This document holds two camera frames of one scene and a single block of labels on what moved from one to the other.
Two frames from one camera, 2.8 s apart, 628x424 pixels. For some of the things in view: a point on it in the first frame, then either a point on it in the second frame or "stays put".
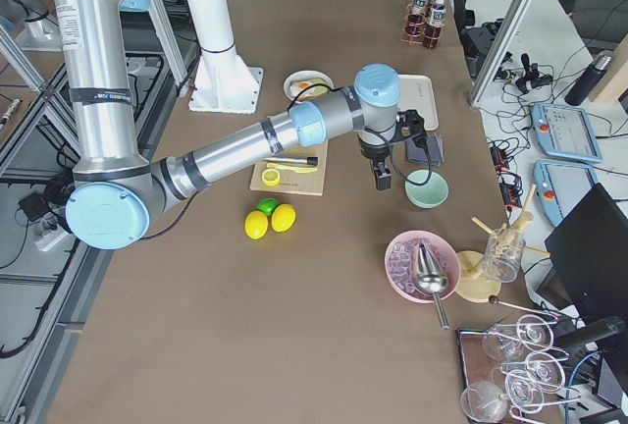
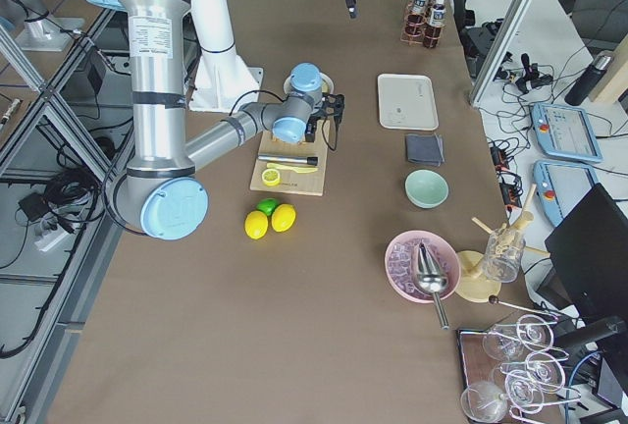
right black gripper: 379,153 → 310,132
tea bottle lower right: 432,36 stays put
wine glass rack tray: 511,369 stays put
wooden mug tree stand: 470,282 stays put
